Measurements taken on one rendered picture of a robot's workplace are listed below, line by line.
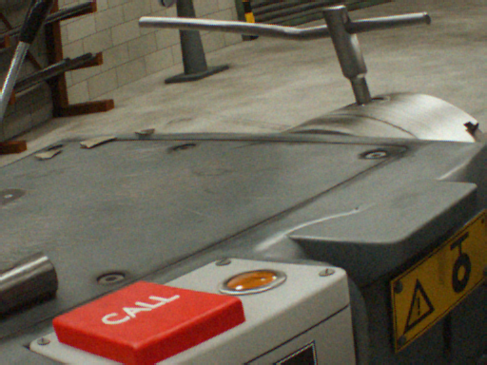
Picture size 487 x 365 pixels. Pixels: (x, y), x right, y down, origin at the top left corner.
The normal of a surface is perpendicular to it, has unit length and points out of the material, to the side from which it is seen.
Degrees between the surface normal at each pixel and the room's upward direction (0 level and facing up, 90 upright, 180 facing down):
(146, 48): 90
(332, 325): 90
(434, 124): 24
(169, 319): 0
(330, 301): 90
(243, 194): 0
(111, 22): 90
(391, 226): 0
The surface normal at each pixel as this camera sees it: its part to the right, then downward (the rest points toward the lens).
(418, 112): 0.04, -0.90
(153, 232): -0.18, -0.95
